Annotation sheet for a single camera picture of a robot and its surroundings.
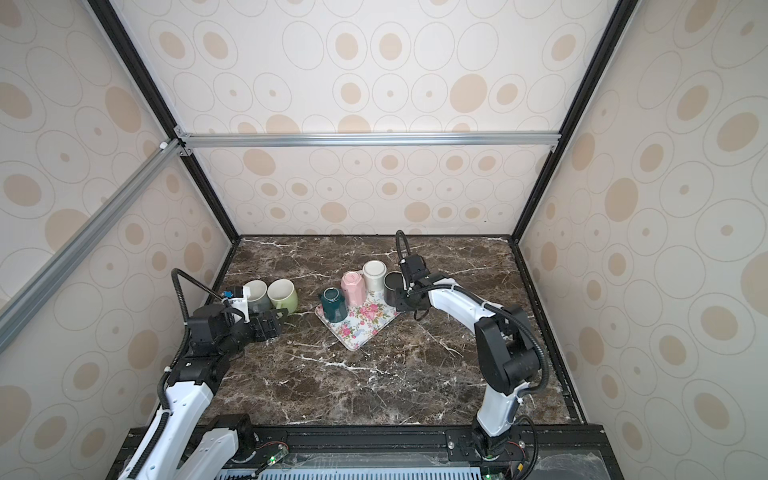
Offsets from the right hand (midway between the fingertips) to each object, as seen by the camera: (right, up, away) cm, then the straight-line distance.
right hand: (404, 300), depth 94 cm
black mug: (-3, +6, +1) cm, 7 cm away
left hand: (-33, 0, -16) cm, 37 cm away
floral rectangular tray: (-14, -7, +3) cm, 16 cm away
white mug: (-10, +8, +6) cm, 14 cm away
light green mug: (-38, +2, -1) cm, 38 cm away
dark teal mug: (-21, -1, -4) cm, 21 cm away
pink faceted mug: (-16, +4, -1) cm, 16 cm away
